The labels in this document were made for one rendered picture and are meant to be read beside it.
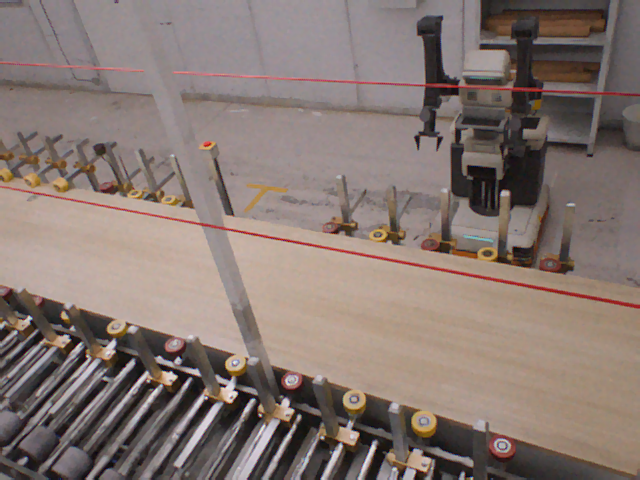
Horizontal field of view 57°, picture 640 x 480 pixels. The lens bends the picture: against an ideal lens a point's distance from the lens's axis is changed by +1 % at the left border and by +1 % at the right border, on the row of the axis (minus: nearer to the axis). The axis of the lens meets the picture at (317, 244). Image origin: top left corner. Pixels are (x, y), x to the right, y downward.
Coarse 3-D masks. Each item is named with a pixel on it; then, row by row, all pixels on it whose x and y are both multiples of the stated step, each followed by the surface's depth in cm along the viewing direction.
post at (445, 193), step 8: (440, 192) 250; (448, 192) 249; (440, 200) 252; (448, 200) 251; (440, 208) 255; (448, 208) 254; (448, 216) 256; (448, 224) 259; (448, 232) 262; (448, 240) 265
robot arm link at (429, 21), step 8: (424, 16) 273; (432, 16) 274; (440, 16) 273; (424, 24) 270; (432, 24) 268; (440, 40) 284; (440, 48) 286; (440, 56) 288; (440, 64) 291; (440, 72) 293; (440, 80) 296; (448, 80) 298; (448, 88) 300
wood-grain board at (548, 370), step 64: (0, 192) 361; (64, 192) 348; (0, 256) 307; (64, 256) 297; (128, 256) 289; (192, 256) 280; (256, 256) 272; (320, 256) 265; (384, 256) 258; (448, 256) 251; (128, 320) 253; (192, 320) 246; (256, 320) 240; (320, 320) 234; (384, 320) 228; (448, 320) 223; (512, 320) 218; (576, 320) 214; (384, 384) 205; (448, 384) 201; (512, 384) 197; (576, 384) 193; (576, 448) 177
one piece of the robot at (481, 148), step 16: (512, 80) 296; (464, 96) 307; (480, 96) 303; (496, 96) 300; (512, 96) 297; (464, 144) 327; (480, 144) 321; (496, 144) 317; (464, 160) 328; (480, 160) 324; (496, 160) 320; (496, 176) 327
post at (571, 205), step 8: (568, 200) 229; (568, 208) 228; (568, 216) 230; (568, 224) 232; (568, 232) 235; (568, 240) 237; (568, 248) 239; (560, 256) 244; (568, 256) 242; (560, 272) 249
